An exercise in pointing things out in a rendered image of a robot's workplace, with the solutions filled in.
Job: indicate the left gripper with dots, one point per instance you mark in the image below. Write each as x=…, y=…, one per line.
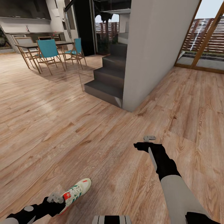
x=51, y=208

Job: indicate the dishwasher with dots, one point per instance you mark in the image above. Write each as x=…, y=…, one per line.
x=17, y=36

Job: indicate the oven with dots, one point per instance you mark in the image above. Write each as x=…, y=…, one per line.
x=56, y=35

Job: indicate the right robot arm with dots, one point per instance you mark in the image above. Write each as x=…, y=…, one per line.
x=182, y=205

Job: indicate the stairs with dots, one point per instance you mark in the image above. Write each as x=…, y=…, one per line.
x=99, y=31

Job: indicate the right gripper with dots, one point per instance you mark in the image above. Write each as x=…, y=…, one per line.
x=141, y=145

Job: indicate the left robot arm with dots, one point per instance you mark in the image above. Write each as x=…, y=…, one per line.
x=30, y=214

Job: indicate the gym shoe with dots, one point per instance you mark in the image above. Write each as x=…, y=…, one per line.
x=73, y=193

